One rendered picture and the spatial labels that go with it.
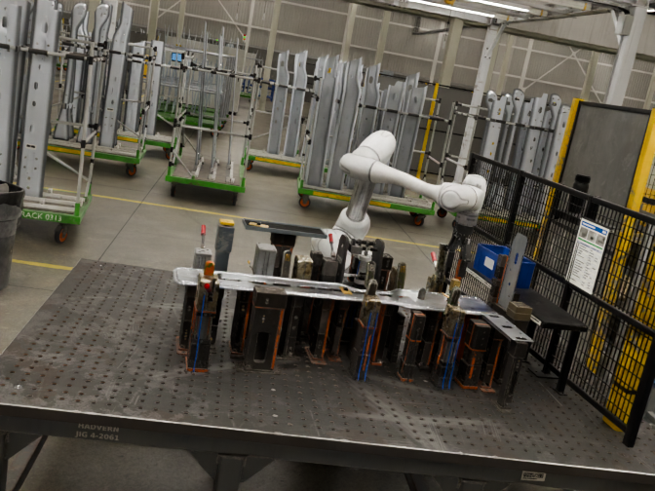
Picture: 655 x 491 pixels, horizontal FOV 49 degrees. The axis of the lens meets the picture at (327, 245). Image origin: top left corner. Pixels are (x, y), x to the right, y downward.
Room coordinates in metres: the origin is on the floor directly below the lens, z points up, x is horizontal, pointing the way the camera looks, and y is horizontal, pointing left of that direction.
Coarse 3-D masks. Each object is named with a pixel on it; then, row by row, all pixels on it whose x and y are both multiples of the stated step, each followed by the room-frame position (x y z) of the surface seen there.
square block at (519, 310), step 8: (512, 304) 2.95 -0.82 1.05; (520, 304) 2.96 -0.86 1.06; (512, 312) 2.93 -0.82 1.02; (520, 312) 2.92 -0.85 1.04; (528, 312) 2.93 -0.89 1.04; (512, 320) 2.93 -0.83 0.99; (520, 320) 2.92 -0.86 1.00; (528, 320) 2.93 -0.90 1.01; (520, 328) 2.92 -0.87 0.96; (504, 344) 2.94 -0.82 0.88; (504, 352) 2.92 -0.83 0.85; (504, 360) 2.91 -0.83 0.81; (496, 368) 2.95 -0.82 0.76; (504, 368) 2.92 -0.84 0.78; (496, 376) 2.94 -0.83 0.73
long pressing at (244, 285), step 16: (176, 272) 2.72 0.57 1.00; (192, 272) 2.75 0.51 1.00; (224, 272) 2.82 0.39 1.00; (224, 288) 2.65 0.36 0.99; (240, 288) 2.67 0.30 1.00; (288, 288) 2.77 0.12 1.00; (304, 288) 2.81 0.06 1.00; (336, 288) 2.89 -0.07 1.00; (352, 288) 2.93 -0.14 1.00; (400, 288) 3.05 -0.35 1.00; (384, 304) 2.83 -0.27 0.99; (400, 304) 2.85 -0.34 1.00; (416, 304) 2.88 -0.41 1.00; (432, 304) 2.92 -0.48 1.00; (464, 304) 3.00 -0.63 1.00; (480, 304) 3.05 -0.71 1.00
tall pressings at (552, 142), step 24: (504, 96) 10.64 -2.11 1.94; (552, 96) 10.82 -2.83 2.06; (528, 120) 10.95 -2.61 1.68; (552, 120) 10.82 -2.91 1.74; (504, 144) 10.93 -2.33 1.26; (528, 144) 10.67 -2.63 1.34; (552, 144) 10.56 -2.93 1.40; (480, 168) 10.58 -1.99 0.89; (528, 168) 10.66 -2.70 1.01; (552, 168) 10.48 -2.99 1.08
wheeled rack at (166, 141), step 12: (132, 60) 11.75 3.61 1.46; (60, 72) 11.22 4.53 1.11; (60, 84) 11.22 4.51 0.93; (168, 96) 12.47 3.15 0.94; (180, 96) 11.62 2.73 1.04; (180, 108) 12.52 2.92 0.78; (120, 132) 11.52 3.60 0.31; (132, 132) 11.78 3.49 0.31; (156, 144) 11.54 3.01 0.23; (168, 144) 11.58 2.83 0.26; (168, 156) 11.67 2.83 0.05
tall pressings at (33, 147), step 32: (0, 0) 6.28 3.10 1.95; (0, 32) 6.27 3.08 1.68; (32, 32) 6.38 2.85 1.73; (0, 64) 6.26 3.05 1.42; (32, 64) 6.32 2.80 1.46; (0, 96) 6.45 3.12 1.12; (32, 96) 6.30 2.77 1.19; (0, 128) 6.23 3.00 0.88; (0, 160) 6.23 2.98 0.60; (32, 160) 6.30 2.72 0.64; (32, 192) 6.28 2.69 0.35
